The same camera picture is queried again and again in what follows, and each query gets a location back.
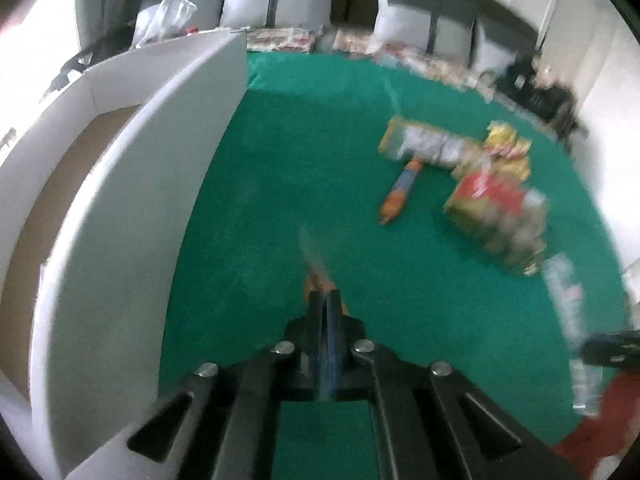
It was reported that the yellow-edged peanut packet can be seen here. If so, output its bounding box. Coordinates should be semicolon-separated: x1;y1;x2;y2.
378;115;489;167

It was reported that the yellow crumpled snack packet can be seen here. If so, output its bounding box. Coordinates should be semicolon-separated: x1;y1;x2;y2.
482;121;532;182

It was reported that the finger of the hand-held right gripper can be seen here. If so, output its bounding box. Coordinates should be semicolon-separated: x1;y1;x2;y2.
581;329;640;369

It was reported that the red cloth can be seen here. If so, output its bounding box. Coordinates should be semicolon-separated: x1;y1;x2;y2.
554;370;637;480

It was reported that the green cloth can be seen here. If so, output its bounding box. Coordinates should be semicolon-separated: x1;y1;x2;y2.
160;52;632;480

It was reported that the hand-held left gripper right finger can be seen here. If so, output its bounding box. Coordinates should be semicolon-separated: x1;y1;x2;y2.
327;290;576;480

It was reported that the clear plastic bag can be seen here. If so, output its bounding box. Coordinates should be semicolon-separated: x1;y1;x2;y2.
132;0;199;49

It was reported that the orange sausage stick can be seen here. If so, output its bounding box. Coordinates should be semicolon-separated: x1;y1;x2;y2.
378;157;424;227

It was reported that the white storage box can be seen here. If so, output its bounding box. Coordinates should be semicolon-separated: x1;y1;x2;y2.
0;30;248;480

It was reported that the red label mixed snack bag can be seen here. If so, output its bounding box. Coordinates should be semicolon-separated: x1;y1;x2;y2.
444;165;551;277

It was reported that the small white snack packet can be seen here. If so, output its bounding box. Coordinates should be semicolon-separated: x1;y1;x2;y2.
542;254;601;417

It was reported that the pile of dark clothes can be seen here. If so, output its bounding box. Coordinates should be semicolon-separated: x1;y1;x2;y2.
494;54;592;142

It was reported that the black chair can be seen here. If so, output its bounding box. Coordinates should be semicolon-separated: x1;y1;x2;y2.
49;44;103;92

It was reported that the bright window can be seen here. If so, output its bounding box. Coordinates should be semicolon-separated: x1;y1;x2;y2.
0;0;81;121

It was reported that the clear sausage packet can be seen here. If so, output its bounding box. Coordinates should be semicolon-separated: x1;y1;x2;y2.
298;226;347;318

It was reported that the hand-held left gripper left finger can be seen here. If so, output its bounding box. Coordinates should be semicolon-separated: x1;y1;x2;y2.
127;290;328;480

